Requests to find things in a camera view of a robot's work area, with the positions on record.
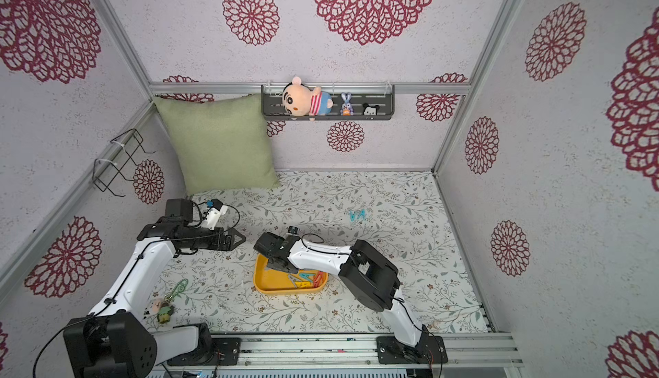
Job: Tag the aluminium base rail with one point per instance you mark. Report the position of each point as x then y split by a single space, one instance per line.
280 351

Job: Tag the yellow plastic storage box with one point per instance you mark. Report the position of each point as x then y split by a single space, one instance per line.
272 282

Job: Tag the green keychain toy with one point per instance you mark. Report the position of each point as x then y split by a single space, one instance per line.
163 308

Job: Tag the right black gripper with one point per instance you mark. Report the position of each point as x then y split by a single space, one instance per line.
273 254

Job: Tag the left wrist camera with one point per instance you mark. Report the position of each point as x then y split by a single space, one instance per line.
215 211

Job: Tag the black wire wall rack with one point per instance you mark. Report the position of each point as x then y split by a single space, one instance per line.
124 148

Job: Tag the small blue rabbit figure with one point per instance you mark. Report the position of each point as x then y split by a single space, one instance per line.
347 109

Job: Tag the dark grey wall shelf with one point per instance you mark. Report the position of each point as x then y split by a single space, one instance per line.
384 97

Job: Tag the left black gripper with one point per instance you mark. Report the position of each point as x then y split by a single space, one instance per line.
228 244

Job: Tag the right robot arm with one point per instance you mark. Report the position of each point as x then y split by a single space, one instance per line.
374 282

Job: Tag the black white mouse figure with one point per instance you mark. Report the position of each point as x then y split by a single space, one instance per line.
370 110

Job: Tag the pile of coloured clothespins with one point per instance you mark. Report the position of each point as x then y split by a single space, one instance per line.
308 279

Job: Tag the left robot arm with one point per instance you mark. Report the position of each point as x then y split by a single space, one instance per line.
111 341

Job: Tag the cartoon boy plush doll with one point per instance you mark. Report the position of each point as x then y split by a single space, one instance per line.
300 101

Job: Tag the green cushion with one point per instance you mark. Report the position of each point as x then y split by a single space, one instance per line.
221 144

